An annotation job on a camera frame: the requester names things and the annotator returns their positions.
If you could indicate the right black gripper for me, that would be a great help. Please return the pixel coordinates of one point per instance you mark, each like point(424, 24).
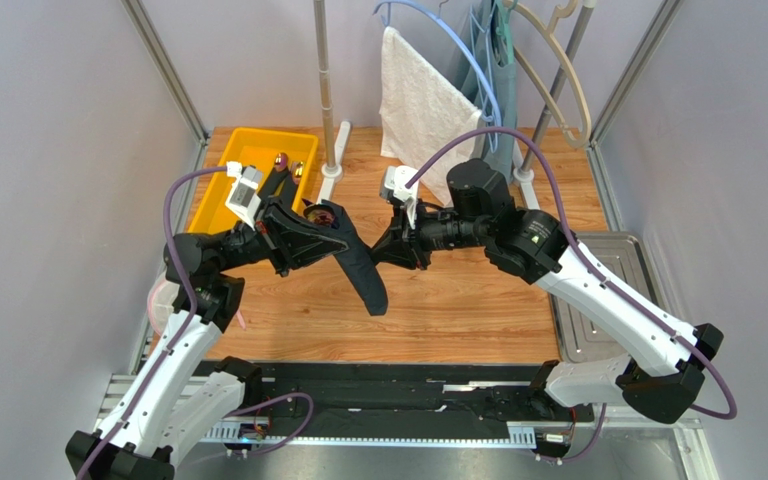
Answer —
point(411, 237)

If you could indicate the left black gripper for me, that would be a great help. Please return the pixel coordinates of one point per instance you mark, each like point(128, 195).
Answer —
point(288, 239)

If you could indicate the black paper napkin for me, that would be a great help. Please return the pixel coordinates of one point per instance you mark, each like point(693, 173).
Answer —
point(356, 261)

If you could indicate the iridescent spoon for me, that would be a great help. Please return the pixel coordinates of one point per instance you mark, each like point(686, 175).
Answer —
point(321, 215)

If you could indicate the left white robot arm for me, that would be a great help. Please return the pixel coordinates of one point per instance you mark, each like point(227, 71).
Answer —
point(150, 431)

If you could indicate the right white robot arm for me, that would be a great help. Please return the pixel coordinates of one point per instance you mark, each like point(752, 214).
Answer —
point(660, 371)

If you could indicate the rolled black napkin right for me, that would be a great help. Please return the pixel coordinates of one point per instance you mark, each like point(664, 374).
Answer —
point(290, 186)

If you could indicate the rolled black napkin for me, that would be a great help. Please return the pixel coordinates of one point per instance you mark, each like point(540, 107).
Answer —
point(290, 186)
point(276, 183)

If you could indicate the rolled black napkin left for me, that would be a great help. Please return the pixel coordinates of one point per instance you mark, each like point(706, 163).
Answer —
point(276, 183)

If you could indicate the left white rack foot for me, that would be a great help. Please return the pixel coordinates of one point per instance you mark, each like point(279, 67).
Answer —
point(332, 172)

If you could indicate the left rack pole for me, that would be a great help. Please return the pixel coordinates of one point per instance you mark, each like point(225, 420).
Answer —
point(319, 10)

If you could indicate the rack pole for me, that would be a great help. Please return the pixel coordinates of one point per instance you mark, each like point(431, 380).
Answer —
point(319, 10)
point(557, 86)

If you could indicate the yellow plastic bin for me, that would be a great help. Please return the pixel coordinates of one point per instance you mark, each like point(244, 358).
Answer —
point(251, 147)

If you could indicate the white towel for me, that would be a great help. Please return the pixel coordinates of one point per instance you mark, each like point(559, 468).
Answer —
point(420, 110)

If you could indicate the white mesh bag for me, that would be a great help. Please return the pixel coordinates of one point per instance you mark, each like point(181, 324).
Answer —
point(163, 293)

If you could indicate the teal grey shirt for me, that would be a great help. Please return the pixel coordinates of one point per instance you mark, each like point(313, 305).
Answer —
point(505, 78)

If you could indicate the steel tray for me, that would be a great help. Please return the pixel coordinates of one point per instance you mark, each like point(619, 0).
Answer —
point(580, 339)

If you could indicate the blue clothes hanger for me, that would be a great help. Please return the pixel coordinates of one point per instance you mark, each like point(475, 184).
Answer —
point(462, 47)

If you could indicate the green clothes hanger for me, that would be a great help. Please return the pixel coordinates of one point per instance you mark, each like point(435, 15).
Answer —
point(504, 45)

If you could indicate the beige clothes hanger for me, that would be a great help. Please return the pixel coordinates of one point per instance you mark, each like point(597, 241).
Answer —
point(567, 80)

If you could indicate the right rack pole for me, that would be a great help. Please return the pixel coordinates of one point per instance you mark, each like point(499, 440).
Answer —
point(557, 86)

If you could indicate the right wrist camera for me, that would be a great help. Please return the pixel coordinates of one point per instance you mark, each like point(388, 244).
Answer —
point(400, 189)

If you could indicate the light blue wire hanger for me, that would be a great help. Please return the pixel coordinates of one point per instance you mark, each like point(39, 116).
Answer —
point(483, 52)

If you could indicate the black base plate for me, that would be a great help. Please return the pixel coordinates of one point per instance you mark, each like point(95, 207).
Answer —
point(403, 401)

